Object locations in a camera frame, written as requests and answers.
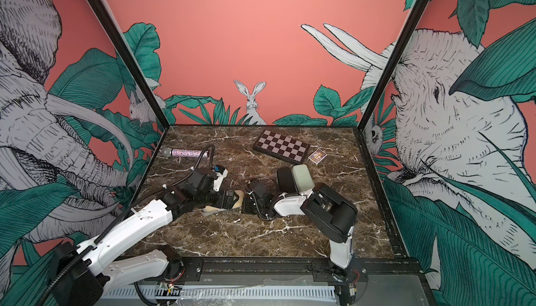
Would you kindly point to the black frame post left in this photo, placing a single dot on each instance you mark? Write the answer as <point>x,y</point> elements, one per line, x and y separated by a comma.
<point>111,27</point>

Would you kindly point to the folding chess board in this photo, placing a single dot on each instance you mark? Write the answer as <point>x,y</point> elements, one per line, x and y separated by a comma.
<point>282,147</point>

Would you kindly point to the black zippered umbrella case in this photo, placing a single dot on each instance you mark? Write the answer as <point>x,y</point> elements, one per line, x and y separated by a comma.
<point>285,180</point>

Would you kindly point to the black frame post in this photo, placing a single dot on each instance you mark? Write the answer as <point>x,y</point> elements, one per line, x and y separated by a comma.
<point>111,27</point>
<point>399,47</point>

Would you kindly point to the purple card box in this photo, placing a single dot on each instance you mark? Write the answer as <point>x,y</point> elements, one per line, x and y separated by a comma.
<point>317,156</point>

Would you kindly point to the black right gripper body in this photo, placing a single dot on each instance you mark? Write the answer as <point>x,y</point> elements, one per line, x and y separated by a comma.
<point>252,208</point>

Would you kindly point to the black frame post right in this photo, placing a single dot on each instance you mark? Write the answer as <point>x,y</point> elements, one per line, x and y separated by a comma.
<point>399,47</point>

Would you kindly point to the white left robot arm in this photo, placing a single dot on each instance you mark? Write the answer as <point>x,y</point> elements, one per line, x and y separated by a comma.
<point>80,275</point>

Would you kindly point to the purple glitter microphone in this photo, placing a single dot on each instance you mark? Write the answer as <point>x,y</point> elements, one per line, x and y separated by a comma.
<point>180,153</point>

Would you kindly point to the white perforated strip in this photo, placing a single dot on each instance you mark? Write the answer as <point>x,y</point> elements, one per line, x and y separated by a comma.
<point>198,292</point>

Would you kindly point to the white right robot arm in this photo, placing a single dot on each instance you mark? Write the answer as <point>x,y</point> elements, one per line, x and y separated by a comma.
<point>329,211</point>

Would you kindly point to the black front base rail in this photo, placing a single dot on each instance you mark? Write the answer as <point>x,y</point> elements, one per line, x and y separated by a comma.
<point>321,269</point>

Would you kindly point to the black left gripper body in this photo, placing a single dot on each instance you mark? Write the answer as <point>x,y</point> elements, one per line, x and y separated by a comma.
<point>214,198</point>

